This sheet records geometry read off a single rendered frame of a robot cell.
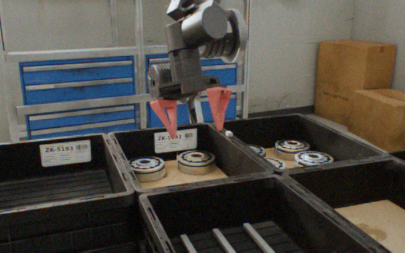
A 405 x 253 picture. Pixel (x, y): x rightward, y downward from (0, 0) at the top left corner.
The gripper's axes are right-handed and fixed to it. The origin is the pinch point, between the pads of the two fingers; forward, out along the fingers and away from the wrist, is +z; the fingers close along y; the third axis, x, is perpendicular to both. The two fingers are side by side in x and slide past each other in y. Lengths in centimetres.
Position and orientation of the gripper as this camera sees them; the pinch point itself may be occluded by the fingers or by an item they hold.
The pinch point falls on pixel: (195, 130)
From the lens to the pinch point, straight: 80.7
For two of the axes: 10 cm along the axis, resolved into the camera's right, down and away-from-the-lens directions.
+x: -4.7, 0.4, -8.8
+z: 1.5, 9.9, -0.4
